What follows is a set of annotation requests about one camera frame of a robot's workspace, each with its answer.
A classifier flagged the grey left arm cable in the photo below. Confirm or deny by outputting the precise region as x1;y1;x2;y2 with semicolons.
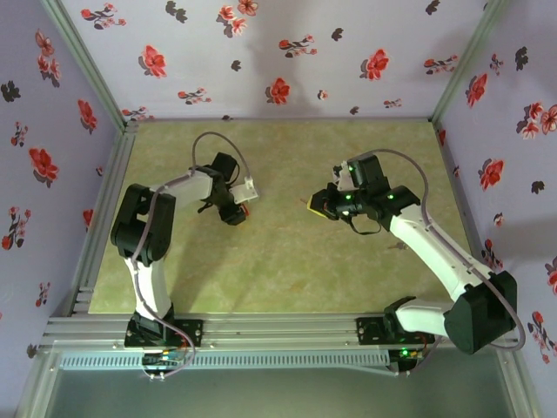
130;131;254;381

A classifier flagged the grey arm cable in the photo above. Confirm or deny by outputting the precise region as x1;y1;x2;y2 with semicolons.
130;131;254;381
372;148;527;376

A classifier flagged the grey right arm cable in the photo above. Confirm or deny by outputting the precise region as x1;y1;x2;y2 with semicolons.
372;148;527;376

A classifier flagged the thin aluminium rail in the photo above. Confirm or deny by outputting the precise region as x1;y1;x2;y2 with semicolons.
130;115;436;124

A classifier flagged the long aluminium base rail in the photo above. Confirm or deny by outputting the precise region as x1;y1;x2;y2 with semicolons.
37;311;453;352

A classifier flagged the grey slotted cable duct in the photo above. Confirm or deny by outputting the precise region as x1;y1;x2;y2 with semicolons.
57;350;392;372

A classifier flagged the aluminium corner post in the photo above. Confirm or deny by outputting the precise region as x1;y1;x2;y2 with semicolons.
41;0;128;128
428;0;506;123

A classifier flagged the aluminium frame leg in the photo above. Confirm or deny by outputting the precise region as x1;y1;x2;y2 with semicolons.
15;347;62;418
495;347;543;418

